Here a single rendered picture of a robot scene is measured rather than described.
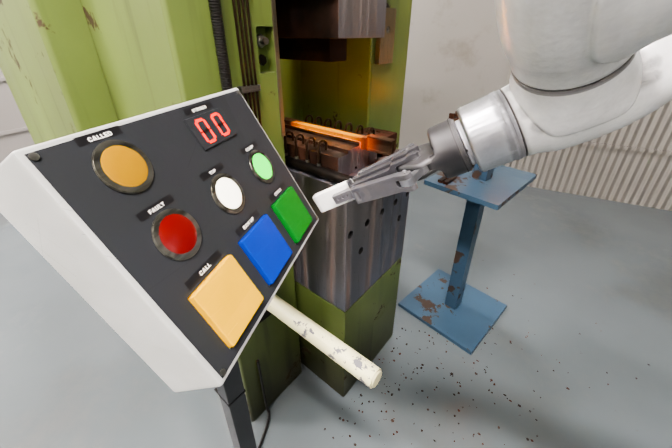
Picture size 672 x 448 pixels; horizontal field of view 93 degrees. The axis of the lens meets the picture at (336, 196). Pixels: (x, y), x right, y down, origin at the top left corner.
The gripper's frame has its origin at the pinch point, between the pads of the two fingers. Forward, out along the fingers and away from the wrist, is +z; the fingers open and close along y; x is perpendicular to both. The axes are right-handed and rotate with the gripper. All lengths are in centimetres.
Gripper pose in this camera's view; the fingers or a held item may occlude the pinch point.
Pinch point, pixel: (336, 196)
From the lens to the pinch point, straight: 50.3
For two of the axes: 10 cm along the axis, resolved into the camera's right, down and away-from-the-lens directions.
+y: 2.5, -4.4, 8.6
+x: -4.9, -8.3, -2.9
